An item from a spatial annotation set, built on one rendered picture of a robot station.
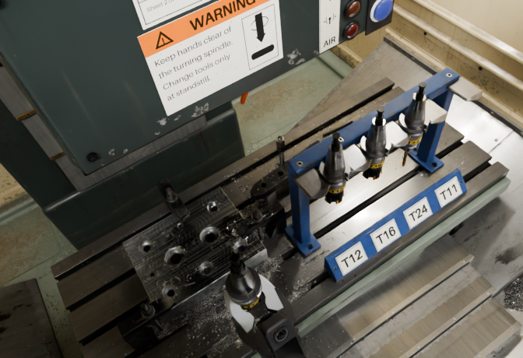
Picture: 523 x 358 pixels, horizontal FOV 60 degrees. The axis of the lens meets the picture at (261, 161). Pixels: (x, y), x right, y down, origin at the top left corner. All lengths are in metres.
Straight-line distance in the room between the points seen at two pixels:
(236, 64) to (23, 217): 1.54
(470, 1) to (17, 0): 1.31
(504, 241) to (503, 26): 0.61
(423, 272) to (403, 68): 0.76
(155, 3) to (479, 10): 1.20
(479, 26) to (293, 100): 0.82
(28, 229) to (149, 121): 1.45
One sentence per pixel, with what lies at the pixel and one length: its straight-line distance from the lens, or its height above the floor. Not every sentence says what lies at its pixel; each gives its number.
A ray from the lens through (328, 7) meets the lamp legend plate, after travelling 0.56.
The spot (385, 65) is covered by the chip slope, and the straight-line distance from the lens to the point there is 1.80.
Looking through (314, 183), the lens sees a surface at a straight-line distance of 0.93.
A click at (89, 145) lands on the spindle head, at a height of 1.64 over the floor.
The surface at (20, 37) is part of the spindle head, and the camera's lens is 0.42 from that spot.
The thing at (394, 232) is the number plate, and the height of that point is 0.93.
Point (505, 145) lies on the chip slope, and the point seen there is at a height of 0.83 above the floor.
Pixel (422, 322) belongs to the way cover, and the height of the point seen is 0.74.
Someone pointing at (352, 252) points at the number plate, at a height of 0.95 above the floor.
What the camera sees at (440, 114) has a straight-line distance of 1.09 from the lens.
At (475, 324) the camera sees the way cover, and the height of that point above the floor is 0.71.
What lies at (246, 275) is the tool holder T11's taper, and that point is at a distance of 0.78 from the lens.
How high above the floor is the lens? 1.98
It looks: 52 degrees down
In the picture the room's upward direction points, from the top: 9 degrees counter-clockwise
